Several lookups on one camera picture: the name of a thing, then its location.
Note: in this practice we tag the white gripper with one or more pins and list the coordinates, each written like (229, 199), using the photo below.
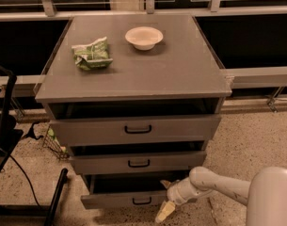
(176, 192)

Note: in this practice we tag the grey bottom drawer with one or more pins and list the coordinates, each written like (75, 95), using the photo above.
(128, 190)

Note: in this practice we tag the grey drawer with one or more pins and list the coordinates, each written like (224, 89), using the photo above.
(128, 190)
(133, 130)
(136, 162)

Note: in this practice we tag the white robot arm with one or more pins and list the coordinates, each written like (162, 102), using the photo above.
(265, 196)

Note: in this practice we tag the grey middle drawer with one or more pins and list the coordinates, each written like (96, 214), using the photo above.
(136, 162)

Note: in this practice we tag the grey drawer cabinet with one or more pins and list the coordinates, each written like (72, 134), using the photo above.
(177, 77)

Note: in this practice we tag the grey top drawer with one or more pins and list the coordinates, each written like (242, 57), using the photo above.
(133, 130)

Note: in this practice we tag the green snack bag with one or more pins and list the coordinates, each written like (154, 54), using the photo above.
(92, 56)

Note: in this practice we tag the white bowl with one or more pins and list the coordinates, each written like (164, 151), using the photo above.
(144, 38)

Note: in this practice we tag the metal window railing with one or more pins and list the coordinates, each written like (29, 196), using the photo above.
(249, 37)

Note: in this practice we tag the black metal stand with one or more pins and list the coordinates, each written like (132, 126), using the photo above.
(9, 138)

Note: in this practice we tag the wire mesh basket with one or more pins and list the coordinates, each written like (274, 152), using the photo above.
(51, 143)

